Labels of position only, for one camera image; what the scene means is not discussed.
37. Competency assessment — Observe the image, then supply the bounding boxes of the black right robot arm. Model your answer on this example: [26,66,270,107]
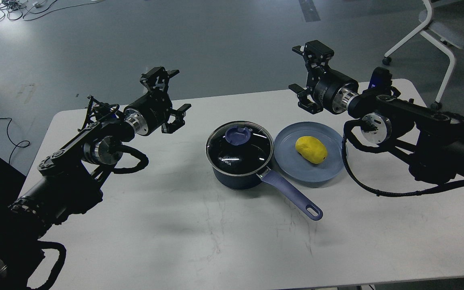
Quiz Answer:
[289,40,464,197]

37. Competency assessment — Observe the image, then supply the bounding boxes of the white office chair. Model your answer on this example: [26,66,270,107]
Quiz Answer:
[382,0,464,110]

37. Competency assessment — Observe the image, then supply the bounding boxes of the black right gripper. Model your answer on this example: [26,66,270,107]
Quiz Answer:
[288,40,359,114]

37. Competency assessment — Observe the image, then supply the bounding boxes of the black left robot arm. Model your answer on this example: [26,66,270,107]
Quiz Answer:
[0,66,191,290]

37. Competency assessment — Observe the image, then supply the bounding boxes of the glass pot lid blue knob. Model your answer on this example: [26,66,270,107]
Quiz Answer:
[205,120,275,176]

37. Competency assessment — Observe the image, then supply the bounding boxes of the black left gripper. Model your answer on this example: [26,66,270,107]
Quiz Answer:
[124,66,192,136]

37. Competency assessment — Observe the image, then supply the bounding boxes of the dark blue saucepan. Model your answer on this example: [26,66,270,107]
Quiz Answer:
[205,121,323,221]

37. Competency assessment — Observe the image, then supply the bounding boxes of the tangled cables on floor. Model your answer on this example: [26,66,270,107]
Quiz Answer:
[0,0,108,26]

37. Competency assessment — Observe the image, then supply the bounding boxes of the blue round plate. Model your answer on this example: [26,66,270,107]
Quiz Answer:
[274,122,344,183]

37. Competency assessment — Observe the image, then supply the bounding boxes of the black floor cable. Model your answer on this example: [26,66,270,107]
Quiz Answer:
[0,93,31,165]

